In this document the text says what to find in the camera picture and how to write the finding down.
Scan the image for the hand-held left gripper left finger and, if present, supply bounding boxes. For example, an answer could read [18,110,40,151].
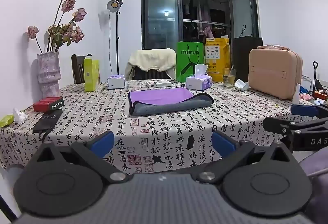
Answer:
[24,130,130,184]

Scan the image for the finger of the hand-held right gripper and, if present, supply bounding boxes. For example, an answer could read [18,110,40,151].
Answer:
[262,116,328,135]
[290,103,328,119]

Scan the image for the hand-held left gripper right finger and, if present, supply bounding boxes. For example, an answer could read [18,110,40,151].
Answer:
[196,130,303,185]

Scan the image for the purple and grey towel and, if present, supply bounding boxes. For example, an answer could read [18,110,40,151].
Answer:
[128,86,214,116]

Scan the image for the small white bottle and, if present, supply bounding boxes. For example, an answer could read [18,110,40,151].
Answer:
[293,83,302,106]

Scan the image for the pink hard suitcase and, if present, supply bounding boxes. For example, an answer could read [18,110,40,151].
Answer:
[248,46,303,100]

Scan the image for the black smartphone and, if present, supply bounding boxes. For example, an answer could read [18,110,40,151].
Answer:
[32,109,63,134]

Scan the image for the calligraphy print tablecloth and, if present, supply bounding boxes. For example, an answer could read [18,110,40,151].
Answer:
[0,78,328,172]

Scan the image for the white face mask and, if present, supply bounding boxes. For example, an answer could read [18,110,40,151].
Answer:
[234,78,251,91]

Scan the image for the white and purple tissue box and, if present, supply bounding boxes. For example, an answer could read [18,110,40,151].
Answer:
[107,74,126,90]

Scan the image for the glass cup with spoon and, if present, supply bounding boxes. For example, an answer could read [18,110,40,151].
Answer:
[223,64,237,88]

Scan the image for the red flat box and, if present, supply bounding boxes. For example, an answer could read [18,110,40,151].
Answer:
[33,97,64,113]

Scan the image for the purple soft tissue pack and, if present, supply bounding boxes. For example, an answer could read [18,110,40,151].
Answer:
[186,64,213,91]

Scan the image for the tall yellow-green box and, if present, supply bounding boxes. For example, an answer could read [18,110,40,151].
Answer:
[84,53,100,92]

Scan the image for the pink flat pouch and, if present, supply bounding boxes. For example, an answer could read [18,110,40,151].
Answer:
[257,44,289,51]

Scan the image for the dark wooden chair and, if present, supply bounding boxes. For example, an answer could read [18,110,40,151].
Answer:
[71,54,87,84]

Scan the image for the black paper bag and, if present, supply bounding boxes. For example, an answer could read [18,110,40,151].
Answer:
[232,24,263,80]

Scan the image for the flat white and black box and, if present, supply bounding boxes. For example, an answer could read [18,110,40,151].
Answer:
[145,80,172,88]

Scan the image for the pink speckled ceramic vase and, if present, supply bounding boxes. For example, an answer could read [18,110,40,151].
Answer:
[36,51,62,100]

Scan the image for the crumpled white tissue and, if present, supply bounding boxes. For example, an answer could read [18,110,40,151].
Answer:
[13,107,29,124]

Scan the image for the yellow printed bag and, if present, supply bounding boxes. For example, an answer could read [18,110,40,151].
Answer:
[205,37,231,82]

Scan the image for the green paper bag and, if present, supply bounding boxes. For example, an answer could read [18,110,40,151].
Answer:
[176,41,205,83]

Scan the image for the yellow-green wrapper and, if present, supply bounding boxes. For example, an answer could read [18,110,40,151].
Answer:
[0,114,15,128]

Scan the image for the cream cloth on chair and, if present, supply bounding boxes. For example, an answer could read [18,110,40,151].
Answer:
[125,48,177,81]

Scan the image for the studio lamp on stand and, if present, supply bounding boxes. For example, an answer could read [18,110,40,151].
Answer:
[106,0,124,76]

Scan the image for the dried pink roses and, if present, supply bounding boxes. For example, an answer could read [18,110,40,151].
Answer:
[27,0,88,54]

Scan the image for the black shovel handle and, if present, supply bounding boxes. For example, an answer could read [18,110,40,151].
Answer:
[312,60,320,94]

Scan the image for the black charging cable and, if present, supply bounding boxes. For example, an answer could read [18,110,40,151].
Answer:
[40,129,55,143]

